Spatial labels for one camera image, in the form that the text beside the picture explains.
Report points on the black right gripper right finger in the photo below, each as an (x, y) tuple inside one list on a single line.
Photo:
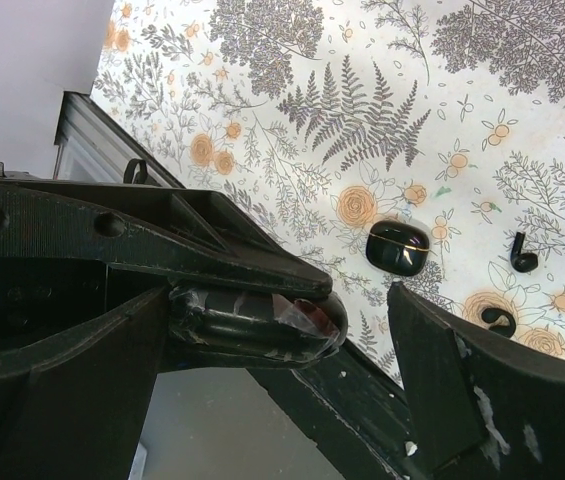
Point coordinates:
[(481, 406)]

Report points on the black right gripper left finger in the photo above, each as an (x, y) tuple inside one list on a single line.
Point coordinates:
[(72, 406)]

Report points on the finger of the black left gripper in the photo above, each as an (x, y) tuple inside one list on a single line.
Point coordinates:
[(194, 235)]

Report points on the taped black charging case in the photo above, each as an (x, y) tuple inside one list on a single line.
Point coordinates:
[(262, 325)]

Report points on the black earbud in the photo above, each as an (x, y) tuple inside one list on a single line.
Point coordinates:
[(520, 260)]

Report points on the glossy black gold-trim case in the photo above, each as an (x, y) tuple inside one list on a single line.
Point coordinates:
[(397, 248)]

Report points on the floral table mat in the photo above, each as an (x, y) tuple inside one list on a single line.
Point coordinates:
[(321, 118)]

